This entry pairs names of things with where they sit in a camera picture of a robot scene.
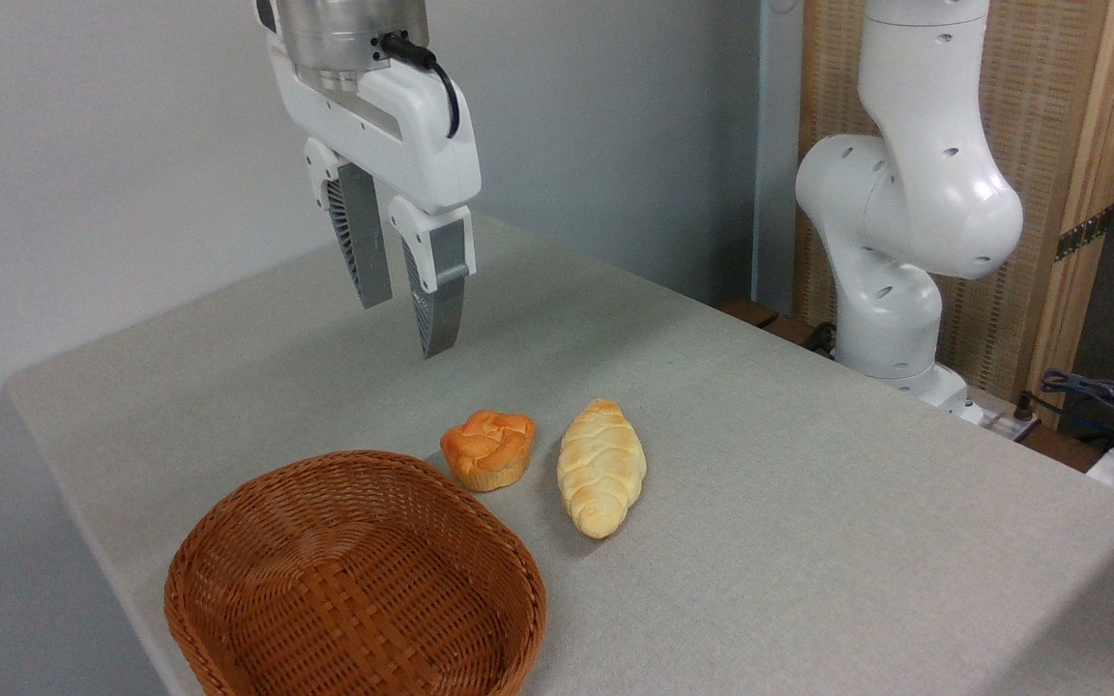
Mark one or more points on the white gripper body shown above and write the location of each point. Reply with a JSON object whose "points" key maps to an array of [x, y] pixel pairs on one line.
{"points": [[402, 135]]}

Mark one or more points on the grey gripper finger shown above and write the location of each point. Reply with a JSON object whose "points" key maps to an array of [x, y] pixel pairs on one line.
{"points": [[364, 237], [443, 300]]}

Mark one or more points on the round bread bun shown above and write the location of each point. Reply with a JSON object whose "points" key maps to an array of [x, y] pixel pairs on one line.
{"points": [[487, 449]]}

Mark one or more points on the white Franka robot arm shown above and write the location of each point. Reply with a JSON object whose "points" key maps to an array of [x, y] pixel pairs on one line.
{"points": [[915, 203]]}

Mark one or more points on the long braided bread loaf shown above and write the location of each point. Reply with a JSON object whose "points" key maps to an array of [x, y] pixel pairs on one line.
{"points": [[601, 469]]}

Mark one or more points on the brown woven wicker basket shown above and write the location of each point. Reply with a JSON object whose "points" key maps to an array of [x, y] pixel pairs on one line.
{"points": [[354, 580]]}

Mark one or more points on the dark wooden base board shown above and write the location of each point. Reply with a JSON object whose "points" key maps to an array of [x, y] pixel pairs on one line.
{"points": [[760, 317]]}

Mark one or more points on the grey tablecloth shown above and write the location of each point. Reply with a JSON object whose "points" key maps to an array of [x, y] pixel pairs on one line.
{"points": [[760, 541]]}

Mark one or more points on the white power strip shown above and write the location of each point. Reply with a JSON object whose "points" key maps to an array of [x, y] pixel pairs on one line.
{"points": [[1002, 420]]}

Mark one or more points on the wooden woven screen panel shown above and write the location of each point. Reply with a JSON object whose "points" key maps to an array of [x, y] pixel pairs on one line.
{"points": [[1060, 126]]}

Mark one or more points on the metal screen hinge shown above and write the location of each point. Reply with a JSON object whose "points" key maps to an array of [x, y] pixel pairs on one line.
{"points": [[1083, 233]]}

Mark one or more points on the white vertical post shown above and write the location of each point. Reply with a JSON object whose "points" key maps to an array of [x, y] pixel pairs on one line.
{"points": [[777, 155]]}

